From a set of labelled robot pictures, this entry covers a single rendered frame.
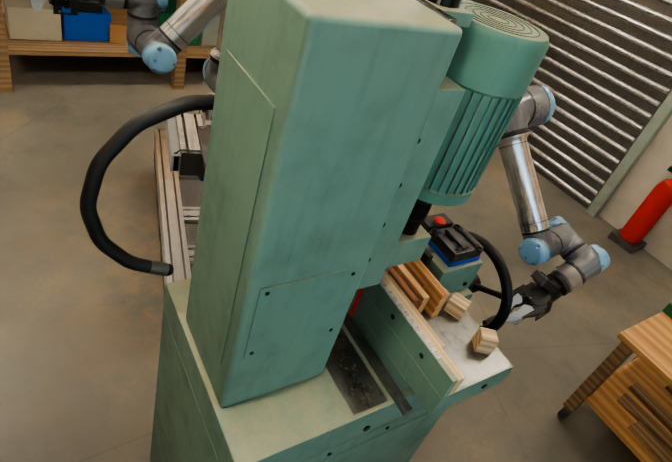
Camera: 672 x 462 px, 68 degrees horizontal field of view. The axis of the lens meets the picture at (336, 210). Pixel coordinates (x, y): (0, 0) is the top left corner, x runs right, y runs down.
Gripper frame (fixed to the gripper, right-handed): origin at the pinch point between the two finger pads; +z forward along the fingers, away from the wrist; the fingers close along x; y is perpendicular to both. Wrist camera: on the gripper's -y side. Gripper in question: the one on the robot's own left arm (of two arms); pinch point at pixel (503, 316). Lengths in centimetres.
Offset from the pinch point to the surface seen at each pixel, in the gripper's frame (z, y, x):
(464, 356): 22.5, -27.2, -11.4
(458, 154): 12, -68, 4
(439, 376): 30.8, -35.8, -14.6
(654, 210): -183, 156, 56
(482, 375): 21.9, -26.9, -16.4
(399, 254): 24, -44, 7
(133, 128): 55, -86, 24
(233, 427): 67, -41, -4
